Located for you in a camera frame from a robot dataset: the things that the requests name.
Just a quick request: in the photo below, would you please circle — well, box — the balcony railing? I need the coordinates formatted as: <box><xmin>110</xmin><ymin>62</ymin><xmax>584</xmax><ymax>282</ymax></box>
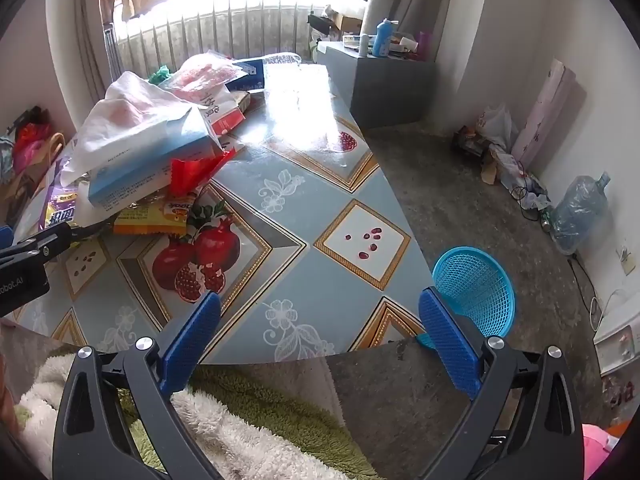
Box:
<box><xmin>102</xmin><ymin>2</ymin><xmax>321</xmax><ymax>78</ymax></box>

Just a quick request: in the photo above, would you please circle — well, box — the red wrapper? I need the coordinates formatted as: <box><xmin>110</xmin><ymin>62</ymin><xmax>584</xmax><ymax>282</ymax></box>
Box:
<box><xmin>167</xmin><ymin>147</ymin><xmax>236</xmax><ymax>196</ymax></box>

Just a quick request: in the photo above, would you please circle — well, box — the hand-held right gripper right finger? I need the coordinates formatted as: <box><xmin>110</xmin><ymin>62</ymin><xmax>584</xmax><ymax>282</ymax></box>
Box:
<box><xmin>419</xmin><ymin>286</ymin><xmax>586</xmax><ymax>480</ymax></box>

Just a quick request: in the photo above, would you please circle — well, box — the blue tissue box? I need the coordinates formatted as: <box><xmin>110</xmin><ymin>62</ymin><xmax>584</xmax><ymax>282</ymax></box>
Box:
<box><xmin>87</xmin><ymin>105</ymin><xmax>226</xmax><ymax>211</ymax></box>

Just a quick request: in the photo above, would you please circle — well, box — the white shopping bag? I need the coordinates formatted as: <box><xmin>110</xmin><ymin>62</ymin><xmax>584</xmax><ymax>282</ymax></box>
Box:
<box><xmin>477</xmin><ymin>105</ymin><xmax>518</xmax><ymax>150</ymax></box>

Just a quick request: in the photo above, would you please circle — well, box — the white water dispenser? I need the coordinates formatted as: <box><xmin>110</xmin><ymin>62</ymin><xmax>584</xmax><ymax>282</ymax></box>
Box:
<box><xmin>593</xmin><ymin>305</ymin><xmax>640</xmax><ymax>376</ymax></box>

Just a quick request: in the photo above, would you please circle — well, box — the clear water jug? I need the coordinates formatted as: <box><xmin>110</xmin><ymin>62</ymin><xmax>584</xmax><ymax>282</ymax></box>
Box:
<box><xmin>550</xmin><ymin>172</ymin><xmax>612</xmax><ymax>256</ymax></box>

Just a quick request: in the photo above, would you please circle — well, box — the crumpled white plastic bag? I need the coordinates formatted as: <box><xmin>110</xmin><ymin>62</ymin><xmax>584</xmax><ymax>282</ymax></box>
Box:
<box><xmin>74</xmin><ymin>71</ymin><xmax>193</xmax><ymax>173</ymax></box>

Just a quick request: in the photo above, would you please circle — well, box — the orange snack packet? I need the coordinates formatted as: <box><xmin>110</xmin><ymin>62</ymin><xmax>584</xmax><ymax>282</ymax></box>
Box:
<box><xmin>114</xmin><ymin>195</ymin><xmax>193</xmax><ymax>237</ymax></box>

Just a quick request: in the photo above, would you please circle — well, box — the blue bottle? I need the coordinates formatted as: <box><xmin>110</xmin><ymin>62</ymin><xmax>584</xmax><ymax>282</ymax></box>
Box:
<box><xmin>372</xmin><ymin>19</ymin><xmax>398</xmax><ymax>57</ymax></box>

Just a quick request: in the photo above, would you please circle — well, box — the blue mesh basket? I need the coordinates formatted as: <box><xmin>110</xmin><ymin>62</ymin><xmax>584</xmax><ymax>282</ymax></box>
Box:
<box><xmin>417</xmin><ymin>246</ymin><xmax>516</xmax><ymax>350</ymax></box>

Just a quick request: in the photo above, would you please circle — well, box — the fruit printed tablecloth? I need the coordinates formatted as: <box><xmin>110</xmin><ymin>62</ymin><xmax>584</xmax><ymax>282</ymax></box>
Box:
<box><xmin>10</xmin><ymin>62</ymin><xmax>433</xmax><ymax>366</ymax></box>

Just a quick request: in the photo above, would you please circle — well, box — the pink cloth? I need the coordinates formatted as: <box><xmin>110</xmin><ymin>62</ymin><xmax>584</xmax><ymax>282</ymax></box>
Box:
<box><xmin>580</xmin><ymin>422</ymin><xmax>621</xmax><ymax>480</ymax></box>

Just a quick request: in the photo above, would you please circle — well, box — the black crate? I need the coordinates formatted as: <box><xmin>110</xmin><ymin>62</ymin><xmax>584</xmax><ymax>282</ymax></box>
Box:
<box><xmin>452</xmin><ymin>127</ymin><xmax>493</xmax><ymax>158</ymax></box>

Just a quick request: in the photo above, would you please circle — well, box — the grey cabinet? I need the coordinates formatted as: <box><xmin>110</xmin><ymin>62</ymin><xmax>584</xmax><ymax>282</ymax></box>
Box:
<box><xmin>317</xmin><ymin>42</ymin><xmax>436</xmax><ymax>130</ymax></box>

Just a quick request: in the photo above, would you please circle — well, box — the purple snack packet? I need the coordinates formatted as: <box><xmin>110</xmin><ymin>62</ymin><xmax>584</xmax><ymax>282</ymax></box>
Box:
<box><xmin>42</xmin><ymin>180</ymin><xmax>81</xmax><ymax>231</ymax></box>

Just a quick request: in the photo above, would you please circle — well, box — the red white carton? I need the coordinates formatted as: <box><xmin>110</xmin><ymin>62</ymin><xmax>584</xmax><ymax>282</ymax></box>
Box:
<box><xmin>207</xmin><ymin>90</ymin><xmax>251</xmax><ymax>136</ymax></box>

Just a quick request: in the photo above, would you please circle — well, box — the green white fluffy garment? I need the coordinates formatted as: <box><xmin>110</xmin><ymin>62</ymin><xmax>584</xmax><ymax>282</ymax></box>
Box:
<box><xmin>15</xmin><ymin>350</ymin><xmax>381</xmax><ymax>480</ymax></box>

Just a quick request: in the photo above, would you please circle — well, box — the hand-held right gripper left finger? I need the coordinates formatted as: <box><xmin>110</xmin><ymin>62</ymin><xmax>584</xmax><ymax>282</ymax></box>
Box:
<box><xmin>52</xmin><ymin>291</ymin><xmax>236</xmax><ymax>480</ymax></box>

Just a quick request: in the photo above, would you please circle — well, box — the red bag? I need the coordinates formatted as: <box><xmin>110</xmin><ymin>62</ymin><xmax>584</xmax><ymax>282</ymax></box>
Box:
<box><xmin>12</xmin><ymin>122</ymin><xmax>51</xmax><ymax>171</ymax></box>

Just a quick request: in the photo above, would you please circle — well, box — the pink plastic bag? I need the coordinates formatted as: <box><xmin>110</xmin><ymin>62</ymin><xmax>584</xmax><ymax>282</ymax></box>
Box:
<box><xmin>165</xmin><ymin>52</ymin><xmax>246</xmax><ymax>106</ymax></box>

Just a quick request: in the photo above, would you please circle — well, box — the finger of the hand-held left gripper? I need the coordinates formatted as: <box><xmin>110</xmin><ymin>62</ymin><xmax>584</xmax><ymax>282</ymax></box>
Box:
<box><xmin>0</xmin><ymin>222</ymin><xmax>108</xmax><ymax>267</ymax></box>

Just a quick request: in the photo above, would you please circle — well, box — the black cable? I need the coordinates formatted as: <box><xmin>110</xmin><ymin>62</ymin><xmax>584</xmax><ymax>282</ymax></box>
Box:
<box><xmin>510</xmin><ymin>185</ymin><xmax>537</xmax><ymax>211</ymax></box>

